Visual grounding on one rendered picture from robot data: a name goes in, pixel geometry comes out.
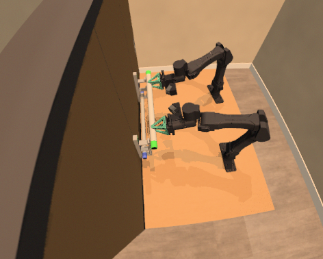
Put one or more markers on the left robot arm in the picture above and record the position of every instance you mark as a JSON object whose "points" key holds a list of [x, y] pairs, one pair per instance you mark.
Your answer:
{"points": [[258, 129]]}

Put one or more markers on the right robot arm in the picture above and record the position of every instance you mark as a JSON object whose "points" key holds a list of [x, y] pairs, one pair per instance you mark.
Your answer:
{"points": [[182, 68]]}

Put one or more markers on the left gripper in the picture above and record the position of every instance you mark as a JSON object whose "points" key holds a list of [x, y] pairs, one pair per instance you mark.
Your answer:
{"points": [[168, 125]]}

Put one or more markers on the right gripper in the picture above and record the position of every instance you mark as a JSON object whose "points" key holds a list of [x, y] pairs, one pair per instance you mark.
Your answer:
{"points": [[160, 80]]}

